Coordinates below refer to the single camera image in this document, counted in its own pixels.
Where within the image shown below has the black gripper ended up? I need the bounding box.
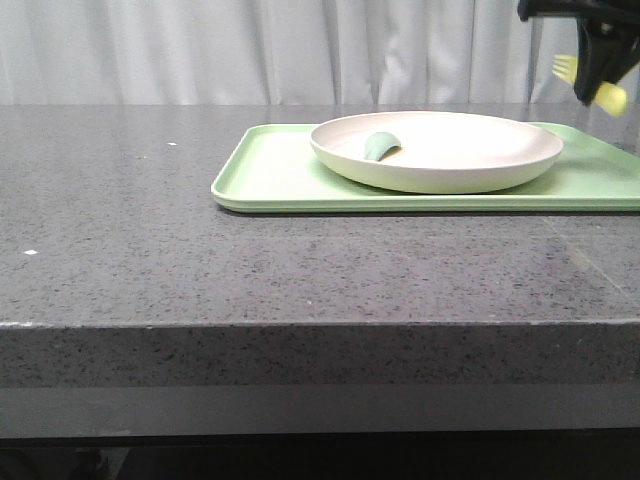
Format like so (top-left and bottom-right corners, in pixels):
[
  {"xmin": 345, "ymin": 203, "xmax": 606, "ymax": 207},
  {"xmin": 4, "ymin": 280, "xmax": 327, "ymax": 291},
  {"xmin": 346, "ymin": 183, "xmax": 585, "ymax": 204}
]
[{"xmin": 517, "ymin": 0, "xmax": 639, "ymax": 106}]

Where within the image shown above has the yellow plastic fork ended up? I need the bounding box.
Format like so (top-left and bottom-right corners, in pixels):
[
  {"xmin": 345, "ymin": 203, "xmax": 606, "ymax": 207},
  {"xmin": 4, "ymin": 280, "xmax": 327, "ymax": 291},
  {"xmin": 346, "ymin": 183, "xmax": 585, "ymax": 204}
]
[{"xmin": 552, "ymin": 54, "xmax": 629, "ymax": 117}]

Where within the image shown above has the cream round plate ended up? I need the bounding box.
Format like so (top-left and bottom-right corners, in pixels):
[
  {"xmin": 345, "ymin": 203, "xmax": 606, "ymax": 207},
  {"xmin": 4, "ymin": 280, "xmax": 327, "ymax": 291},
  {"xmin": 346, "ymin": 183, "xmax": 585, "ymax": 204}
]
[{"xmin": 310, "ymin": 111, "xmax": 564, "ymax": 194}]

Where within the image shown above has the pale green spoon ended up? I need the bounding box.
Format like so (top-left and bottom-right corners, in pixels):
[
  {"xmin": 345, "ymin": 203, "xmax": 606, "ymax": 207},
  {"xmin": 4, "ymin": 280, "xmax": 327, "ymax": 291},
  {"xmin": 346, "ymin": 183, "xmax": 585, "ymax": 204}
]
[{"xmin": 364, "ymin": 131, "xmax": 401, "ymax": 162}]

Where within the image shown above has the light green plastic tray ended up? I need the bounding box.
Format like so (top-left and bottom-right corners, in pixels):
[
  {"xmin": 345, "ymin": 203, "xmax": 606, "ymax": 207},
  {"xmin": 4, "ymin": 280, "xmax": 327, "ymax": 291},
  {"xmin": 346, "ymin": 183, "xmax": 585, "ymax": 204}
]
[{"xmin": 211, "ymin": 123, "xmax": 639, "ymax": 214}]

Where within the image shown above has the grey pleated curtain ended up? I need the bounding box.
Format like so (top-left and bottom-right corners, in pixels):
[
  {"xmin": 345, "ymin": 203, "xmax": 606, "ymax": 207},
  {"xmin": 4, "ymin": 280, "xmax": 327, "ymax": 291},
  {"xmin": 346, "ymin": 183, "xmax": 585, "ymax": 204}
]
[{"xmin": 1, "ymin": 1, "xmax": 577, "ymax": 105}]

